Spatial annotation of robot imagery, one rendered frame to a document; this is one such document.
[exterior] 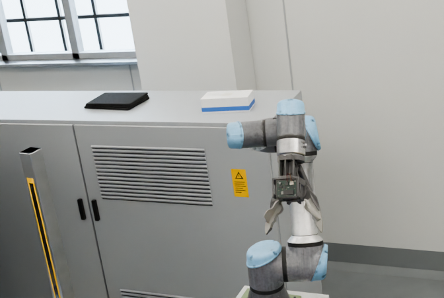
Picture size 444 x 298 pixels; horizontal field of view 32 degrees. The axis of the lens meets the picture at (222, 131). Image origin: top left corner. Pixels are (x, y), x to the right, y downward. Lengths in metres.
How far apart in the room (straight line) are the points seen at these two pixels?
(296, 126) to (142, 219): 2.17
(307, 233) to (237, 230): 1.36
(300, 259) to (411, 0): 2.33
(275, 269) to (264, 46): 2.52
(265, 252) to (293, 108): 0.65
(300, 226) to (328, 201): 2.57
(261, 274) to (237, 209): 1.29
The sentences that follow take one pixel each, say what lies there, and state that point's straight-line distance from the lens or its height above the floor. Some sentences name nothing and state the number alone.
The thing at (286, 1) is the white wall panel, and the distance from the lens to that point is 4.75.
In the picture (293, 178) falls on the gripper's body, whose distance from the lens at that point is 2.01.
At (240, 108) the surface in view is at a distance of 3.79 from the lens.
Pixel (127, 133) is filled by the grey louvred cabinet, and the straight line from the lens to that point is 3.94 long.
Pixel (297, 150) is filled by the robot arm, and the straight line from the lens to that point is 2.03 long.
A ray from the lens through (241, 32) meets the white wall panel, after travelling 4.76.
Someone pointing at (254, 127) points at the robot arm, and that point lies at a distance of 2.15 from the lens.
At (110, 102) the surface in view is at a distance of 4.19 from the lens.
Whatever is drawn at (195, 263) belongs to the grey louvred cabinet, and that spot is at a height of 0.67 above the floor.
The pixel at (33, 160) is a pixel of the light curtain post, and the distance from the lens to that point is 2.95.
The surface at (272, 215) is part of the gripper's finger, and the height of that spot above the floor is 1.72.
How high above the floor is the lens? 2.62
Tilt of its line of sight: 19 degrees down
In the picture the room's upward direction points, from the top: 8 degrees counter-clockwise
